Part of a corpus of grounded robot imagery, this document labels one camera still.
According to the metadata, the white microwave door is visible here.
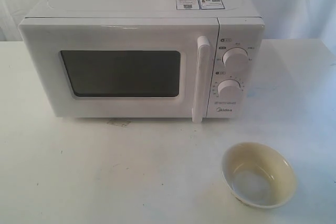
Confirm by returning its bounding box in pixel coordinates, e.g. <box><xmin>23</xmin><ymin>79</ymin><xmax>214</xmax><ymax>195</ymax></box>
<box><xmin>19</xmin><ymin>18</ymin><xmax>219</xmax><ymax>122</ymax></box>

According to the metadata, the cream ceramic bowl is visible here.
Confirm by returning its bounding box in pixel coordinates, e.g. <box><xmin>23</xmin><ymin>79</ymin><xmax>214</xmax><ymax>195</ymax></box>
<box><xmin>221</xmin><ymin>142</ymin><xmax>298</xmax><ymax>209</ymax></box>

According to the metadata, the white microwave oven body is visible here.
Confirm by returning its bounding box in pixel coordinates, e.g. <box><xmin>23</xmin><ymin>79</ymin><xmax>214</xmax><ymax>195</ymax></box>
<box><xmin>24</xmin><ymin>0</ymin><xmax>265</xmax><ymax>118</ymax></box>

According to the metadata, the clear tape patch on table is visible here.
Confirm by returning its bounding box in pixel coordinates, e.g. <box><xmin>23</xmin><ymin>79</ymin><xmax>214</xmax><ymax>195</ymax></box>
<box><xmin>107</xmin><ymin>119</ymin><xmax>131</xmax><ymax>127</ymax></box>

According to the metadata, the lower white control knob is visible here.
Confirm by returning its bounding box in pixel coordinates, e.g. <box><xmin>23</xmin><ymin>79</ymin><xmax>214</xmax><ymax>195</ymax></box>
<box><xmin>217</xmin><ymin>80</ymin><xmax>241</xmax><ymax>98</ymax></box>

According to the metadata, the white control knob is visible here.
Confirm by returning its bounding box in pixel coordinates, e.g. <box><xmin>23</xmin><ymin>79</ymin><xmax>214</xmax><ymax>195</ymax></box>
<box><xmin>223</xmin><ymin>47</ymin><xmax>249</xmax><ymax>71</ymax></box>
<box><xmin>217</xmin><ymin>80</ymin><xmax>241</xmax><ymax>98</ymax></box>

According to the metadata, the upper white control knob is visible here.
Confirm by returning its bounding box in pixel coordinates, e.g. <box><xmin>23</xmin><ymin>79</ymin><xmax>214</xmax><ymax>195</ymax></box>
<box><xmin>223</xmin><ymin>47</ymin><xmax>249</xmax><ymax>71</ymax></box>

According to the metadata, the right blue label sticker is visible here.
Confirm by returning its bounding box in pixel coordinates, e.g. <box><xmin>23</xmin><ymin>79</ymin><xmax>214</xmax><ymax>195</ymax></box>
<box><xmin>198</xmin><ymin>0</ymin><xmax>225</xmax><ymax>10</ymax></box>

